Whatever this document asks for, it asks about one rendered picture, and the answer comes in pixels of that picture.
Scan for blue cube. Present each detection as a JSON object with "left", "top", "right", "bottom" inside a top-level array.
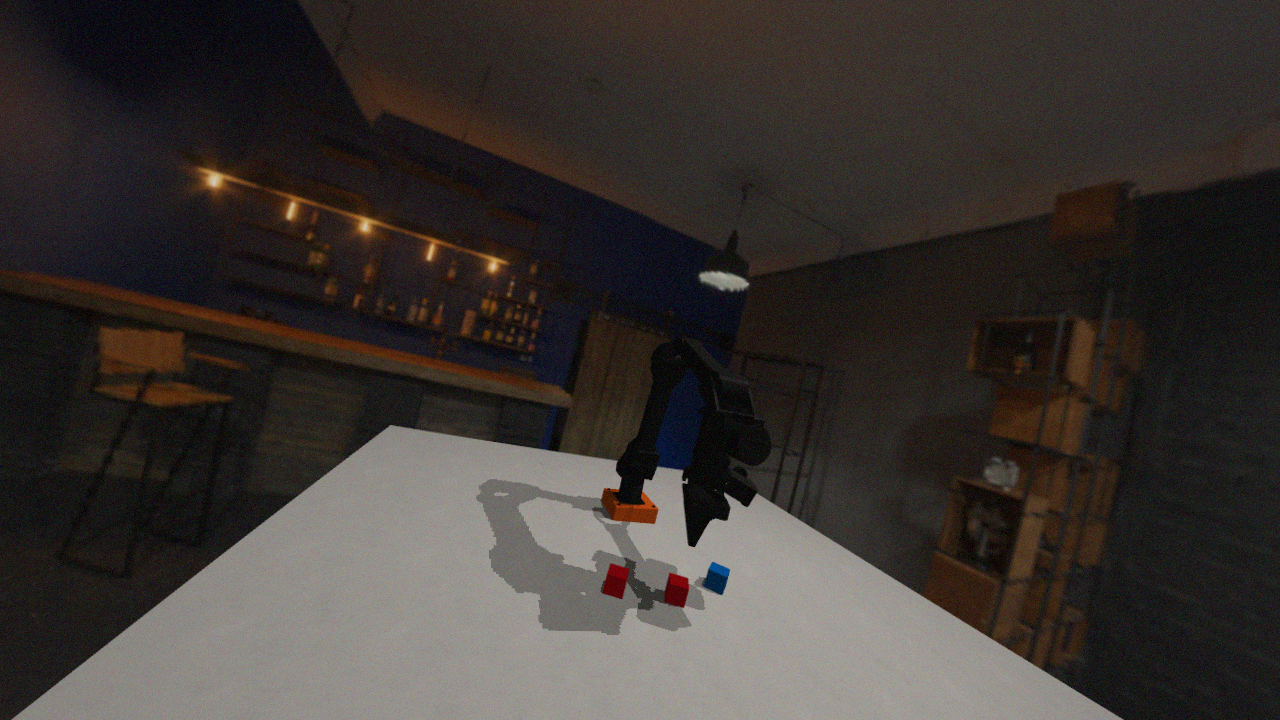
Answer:
[{"left": 704, "top": 562, "right": 730, "bottom": 594}]

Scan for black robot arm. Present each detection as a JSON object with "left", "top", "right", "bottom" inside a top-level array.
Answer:
[{"left": 613, "top": 337, "right": 772, "bottom": 507}]

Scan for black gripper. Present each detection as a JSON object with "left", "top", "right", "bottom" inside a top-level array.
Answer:
[{"left": 682, "top": 443, "right": 731, "bottom": 547}]

